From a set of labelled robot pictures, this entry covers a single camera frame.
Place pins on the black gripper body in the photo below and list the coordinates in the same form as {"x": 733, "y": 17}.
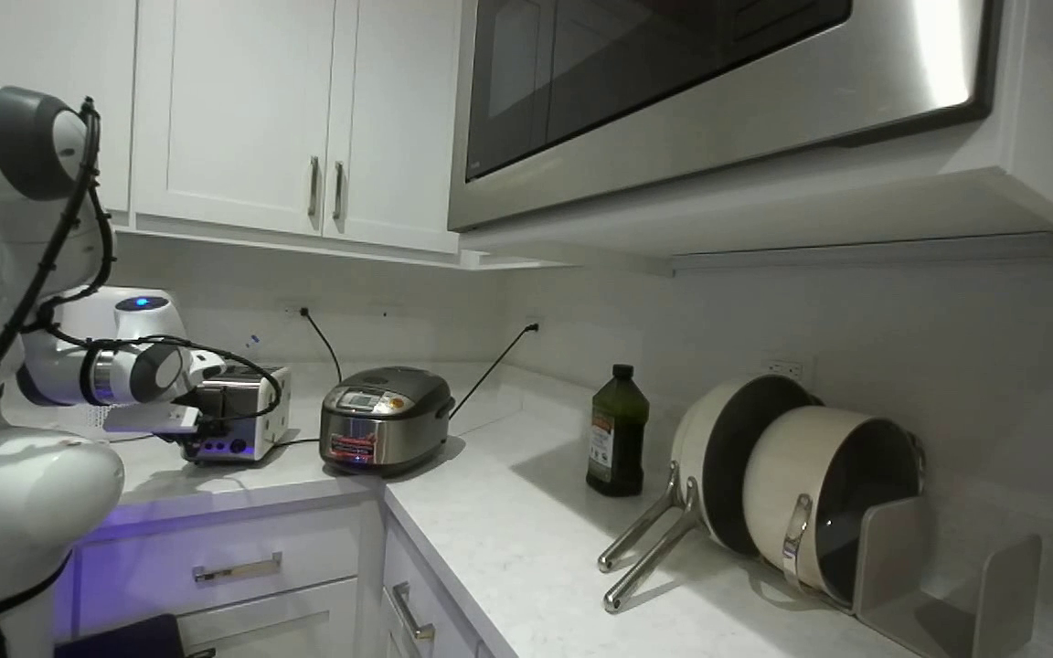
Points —
{"x": 204, "y": 403}

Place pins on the silver two-slot toaster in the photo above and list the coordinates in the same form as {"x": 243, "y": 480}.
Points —
{"x": 273, "y": 416}

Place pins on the silver black rice cooker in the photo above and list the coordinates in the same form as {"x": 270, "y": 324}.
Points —
{"x": 385, "y": 423}

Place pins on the white air purifier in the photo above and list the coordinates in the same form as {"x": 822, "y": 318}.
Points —
{"x": 88, "y": 318}

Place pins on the white kitchen drawer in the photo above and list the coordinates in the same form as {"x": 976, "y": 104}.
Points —
{"x": 429, "y": 572}
{"x": 147, "y": 569}

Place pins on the white double-door upper cabinet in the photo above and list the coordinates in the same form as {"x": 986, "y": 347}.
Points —
{"x": 237, "y": 111}

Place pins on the dark green glass bottle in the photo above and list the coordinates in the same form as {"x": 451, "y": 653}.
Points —
{"x": 616, "y": 441}

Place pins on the stainless steel microwave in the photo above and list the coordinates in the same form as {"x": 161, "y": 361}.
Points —
{"x": 723, "y": 134}

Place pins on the cream pot dark interior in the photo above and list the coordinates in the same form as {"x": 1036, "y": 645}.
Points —
{"x": 795, "y": 486}

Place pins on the grey pan rack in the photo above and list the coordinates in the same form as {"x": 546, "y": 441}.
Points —
{"x": 1005, "y": 596}

